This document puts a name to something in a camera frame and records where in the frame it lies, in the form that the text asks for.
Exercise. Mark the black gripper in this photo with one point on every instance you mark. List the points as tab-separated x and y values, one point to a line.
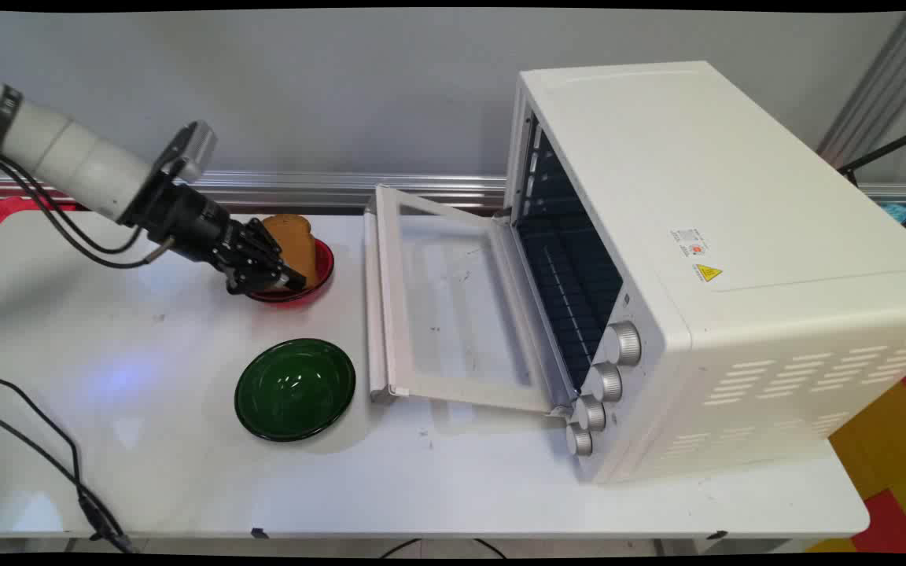
189	220

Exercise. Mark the brown toast slice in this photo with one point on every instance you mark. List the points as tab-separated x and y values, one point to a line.
294	244

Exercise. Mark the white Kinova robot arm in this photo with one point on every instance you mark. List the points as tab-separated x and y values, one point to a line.
68	153

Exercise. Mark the red glass plate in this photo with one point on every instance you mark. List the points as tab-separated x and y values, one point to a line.
321	275

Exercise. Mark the green glass plate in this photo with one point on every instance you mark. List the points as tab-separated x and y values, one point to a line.
294	390

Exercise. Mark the white oven door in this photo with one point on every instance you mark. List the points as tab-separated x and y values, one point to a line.
445	303

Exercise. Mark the silver oven knob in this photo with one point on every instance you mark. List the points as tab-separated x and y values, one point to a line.
591	413
579	441
624	343
605	383

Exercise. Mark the white toaster oven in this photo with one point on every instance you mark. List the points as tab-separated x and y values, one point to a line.
728	267

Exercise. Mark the black tripod leg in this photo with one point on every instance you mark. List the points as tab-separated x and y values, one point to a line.
885	153

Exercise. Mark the aluminium frame rail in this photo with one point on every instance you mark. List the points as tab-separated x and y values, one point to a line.
303	189

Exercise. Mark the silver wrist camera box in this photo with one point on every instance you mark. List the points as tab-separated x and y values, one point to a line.
192	149

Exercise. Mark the aluminium frame post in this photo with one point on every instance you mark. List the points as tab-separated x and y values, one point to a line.
878	79

